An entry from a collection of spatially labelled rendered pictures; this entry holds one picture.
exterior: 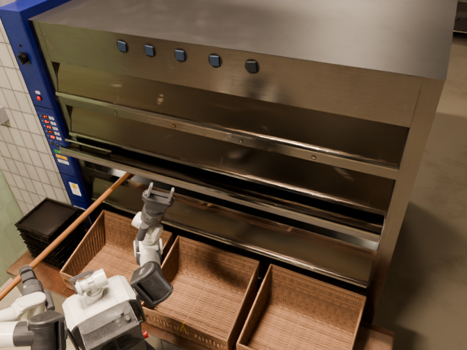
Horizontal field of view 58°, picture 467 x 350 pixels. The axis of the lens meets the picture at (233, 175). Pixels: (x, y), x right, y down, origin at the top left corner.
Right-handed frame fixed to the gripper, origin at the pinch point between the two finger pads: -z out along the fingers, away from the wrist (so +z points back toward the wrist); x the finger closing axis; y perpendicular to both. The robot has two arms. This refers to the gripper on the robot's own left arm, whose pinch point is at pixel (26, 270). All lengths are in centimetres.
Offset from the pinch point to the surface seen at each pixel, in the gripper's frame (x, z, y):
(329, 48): -88, 40, 137
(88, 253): 56, -53, 30
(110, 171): 4, -59, 58
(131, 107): -51, -29, 71
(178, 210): 19, -19, 84
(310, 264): 27, 51, 130
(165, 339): 66, 26, 49
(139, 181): 4, -40, 70
